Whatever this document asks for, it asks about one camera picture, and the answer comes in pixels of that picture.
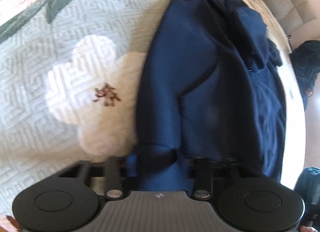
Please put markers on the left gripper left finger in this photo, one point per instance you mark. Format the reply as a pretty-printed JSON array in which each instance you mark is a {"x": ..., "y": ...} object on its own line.
[{"x": 131, "y": 165}]

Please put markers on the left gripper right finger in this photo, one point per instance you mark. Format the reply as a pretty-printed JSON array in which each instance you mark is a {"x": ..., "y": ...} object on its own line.
[{"x": 198, "y": 163}]

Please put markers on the navy blue hooded jacket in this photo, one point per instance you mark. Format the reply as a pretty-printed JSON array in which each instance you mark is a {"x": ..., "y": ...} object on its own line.
[{"x": 210, "y": 89}]

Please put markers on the floral quilted bedspread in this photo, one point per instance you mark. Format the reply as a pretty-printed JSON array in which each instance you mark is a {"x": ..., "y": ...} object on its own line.
[{"x": 70, "y": 77}]

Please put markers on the boy in dark pajamas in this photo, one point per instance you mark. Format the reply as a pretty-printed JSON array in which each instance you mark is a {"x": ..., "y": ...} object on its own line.
[{"x": 305, "y": 62}]

